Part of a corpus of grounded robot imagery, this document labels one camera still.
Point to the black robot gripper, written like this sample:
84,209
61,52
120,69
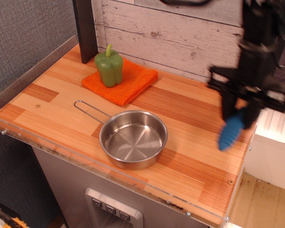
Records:
263,22

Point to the blue handled metal spoon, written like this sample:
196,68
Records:
232,129

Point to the stainless steel pan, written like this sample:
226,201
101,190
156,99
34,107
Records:
133,139

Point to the white toy sink counter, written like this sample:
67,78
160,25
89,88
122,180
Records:
265,158

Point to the orange folded cloth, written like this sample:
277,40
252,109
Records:
135,79

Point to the green toy bell pepper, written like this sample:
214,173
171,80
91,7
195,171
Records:
110,67

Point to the silver toy dispenser panel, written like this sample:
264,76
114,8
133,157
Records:
107,212

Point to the yellow object at corner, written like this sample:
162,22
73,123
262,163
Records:
15,223

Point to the dark left vertical post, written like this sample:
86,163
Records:
85,26

